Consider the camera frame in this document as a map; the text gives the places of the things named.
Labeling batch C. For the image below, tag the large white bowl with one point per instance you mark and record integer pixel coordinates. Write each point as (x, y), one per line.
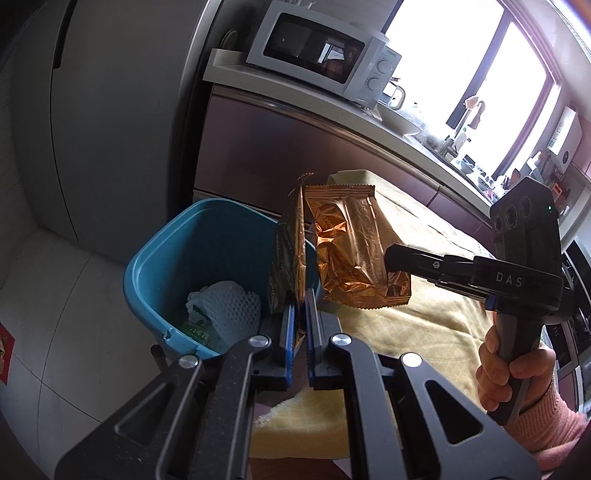
(400, 122)

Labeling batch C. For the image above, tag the person's right hand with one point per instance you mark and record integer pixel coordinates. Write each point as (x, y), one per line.
(496, 374)

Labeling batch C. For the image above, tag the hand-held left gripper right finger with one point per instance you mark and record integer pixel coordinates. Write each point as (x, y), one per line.
(311, 350)

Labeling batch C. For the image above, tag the glass kettle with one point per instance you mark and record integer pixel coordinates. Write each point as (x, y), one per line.
(393, 94)

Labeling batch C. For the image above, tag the brown base cabinets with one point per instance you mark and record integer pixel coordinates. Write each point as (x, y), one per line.
(258, 152)

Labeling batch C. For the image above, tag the grey refrigerator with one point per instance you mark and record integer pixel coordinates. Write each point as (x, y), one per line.
(115, 115)

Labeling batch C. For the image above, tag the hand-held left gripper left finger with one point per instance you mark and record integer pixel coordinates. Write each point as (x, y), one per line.
(288, 350)

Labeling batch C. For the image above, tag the white water heater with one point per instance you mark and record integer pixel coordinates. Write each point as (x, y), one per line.
(564, 138)

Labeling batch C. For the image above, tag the person's right forearm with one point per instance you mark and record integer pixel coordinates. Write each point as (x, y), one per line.
(554, 424)

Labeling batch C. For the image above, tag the gold snack packet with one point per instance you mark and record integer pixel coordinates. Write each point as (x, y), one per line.
(355, 249)

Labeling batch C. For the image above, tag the blue plastic bin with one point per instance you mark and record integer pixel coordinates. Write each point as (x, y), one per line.
(184, 249)

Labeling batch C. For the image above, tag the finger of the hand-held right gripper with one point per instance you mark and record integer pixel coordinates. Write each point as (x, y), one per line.
(457, 285)
(429, 265)

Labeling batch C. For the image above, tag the white foam fruit net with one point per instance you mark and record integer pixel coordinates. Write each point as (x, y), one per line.
(226, 304)

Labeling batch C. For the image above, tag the yellow tablecloth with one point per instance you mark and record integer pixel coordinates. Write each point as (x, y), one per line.
(415, 332)

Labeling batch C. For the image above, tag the red paper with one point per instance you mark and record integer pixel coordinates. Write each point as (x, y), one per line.
(5, 353)

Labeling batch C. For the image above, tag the round grey dish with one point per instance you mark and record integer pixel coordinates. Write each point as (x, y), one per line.
(229, 37)

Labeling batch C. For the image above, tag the hanging rag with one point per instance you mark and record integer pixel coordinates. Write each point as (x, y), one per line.
(475, 108)

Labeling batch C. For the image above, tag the white microwave oven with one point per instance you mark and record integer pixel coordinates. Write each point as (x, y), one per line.
(318, 46)

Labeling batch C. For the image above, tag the window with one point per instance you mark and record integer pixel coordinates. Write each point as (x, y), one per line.
(443, 60)

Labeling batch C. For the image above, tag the metal faucet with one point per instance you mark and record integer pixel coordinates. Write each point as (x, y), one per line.
(446, 146)

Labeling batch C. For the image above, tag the black built-in oven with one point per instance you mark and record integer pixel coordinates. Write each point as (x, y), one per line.
(577, 314)

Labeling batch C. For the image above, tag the dark green snack packet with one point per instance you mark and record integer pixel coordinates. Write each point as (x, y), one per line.
(285, 258)

